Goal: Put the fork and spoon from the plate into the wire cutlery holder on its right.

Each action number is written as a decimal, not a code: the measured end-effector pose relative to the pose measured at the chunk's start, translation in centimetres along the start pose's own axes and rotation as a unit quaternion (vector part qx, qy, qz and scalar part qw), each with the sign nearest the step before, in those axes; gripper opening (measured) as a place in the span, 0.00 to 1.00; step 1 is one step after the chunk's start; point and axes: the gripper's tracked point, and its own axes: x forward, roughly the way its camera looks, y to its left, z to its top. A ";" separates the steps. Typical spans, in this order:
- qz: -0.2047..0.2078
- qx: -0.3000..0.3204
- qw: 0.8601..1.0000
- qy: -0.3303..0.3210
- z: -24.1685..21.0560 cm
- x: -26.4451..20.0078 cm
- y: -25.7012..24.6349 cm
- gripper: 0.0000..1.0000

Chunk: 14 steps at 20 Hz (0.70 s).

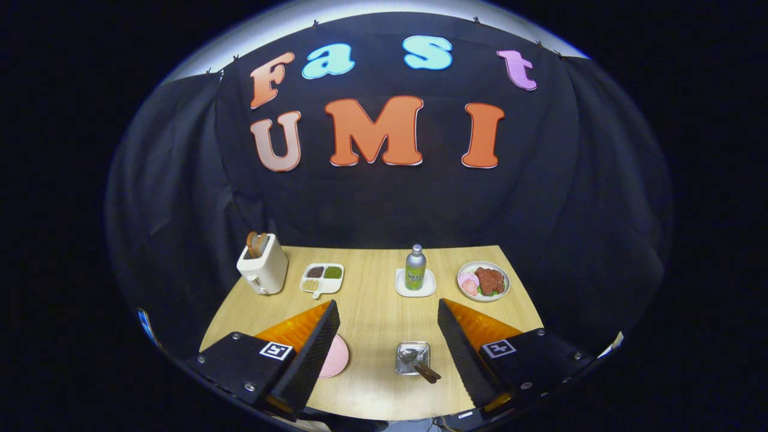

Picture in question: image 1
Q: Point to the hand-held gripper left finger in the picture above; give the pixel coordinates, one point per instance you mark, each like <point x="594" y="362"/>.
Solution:
<point x="309" y="360"/>

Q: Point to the red meat piece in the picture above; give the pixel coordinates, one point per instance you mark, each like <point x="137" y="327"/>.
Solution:
<point x="490" y="281"/>

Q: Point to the green soda bottle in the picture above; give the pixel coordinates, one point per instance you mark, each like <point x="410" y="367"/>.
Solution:
<point x="415" y="273"/>

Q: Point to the white plate with food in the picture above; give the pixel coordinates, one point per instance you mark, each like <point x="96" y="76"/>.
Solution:
<point x="507" y="282"/>

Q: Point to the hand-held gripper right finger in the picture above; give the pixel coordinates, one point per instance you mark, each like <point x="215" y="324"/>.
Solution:
<point x="465" y="360"/>

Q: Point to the pink plate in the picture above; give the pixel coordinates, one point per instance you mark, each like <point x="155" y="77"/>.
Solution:
<point x="337" y="357"/>

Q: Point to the pink ham slices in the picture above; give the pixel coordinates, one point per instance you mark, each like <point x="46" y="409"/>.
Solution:
<point x="468" y="282"/>

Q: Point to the white square coaster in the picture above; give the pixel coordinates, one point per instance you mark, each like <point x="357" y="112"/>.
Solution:
<point x="401" y="288"/>

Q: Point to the white toaster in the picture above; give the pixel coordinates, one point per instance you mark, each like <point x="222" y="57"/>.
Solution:
<point x="267" y="273"/>

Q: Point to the white divided tray with beans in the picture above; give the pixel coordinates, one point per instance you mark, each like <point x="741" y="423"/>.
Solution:
<point x="327" y="285"/>

